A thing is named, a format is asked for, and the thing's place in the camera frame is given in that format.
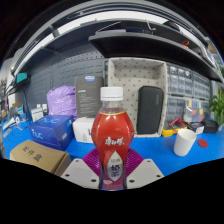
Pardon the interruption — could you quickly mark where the flat black pouch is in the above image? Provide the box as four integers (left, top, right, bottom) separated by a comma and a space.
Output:
201, 118, 220, 134

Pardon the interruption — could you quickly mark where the purple plastic bag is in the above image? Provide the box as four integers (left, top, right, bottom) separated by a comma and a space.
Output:
46, 85, 78, 119

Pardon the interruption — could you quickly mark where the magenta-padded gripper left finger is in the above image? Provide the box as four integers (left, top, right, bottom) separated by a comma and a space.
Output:
60, 147, 103, 190

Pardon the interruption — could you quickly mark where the blue cardboard box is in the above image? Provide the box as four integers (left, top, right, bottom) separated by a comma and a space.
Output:
28, 114, 76, 152

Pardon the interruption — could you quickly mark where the dark grey flat box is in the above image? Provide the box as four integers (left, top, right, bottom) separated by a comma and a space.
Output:
73, 75, 105, 118

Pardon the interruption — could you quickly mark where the small black labelled box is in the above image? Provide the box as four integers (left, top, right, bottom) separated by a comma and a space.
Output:
186, 121, 205, 135

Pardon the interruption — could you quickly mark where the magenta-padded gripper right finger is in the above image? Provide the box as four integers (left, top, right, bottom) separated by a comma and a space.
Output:
124, 148, 165, 190

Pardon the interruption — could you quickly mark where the flat round red coaster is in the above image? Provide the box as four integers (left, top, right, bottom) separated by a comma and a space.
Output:
197, 138, 209, 149

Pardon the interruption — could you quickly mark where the green potted plant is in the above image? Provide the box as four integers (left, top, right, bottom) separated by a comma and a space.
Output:
209, 87, 224, 128

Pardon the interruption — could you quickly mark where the red drink bottle white cap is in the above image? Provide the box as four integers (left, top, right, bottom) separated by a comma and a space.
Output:
90, 86, 136, 192

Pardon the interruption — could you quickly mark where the white paper cup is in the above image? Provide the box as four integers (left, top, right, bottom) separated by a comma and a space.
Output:
173, 128, 198, 158

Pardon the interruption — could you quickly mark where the grey parts drawer cabinet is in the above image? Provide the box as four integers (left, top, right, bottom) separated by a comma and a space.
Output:
193, 71, 211, 100
167, 63, 194, 98
166, 96, 186, 124

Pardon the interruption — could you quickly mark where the white pegboard tray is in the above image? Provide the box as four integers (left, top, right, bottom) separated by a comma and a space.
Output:
107, 57, 169, 138

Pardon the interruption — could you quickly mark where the teal plastic bin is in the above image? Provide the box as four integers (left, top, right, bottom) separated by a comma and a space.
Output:
14, 72, 31, 85

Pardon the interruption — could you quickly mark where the black wall shelf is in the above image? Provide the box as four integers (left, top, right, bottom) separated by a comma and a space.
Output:
88, 30, 224, 84

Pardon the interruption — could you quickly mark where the brown cardboard box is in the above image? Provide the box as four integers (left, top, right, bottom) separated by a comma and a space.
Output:
9, 139, 72, 177

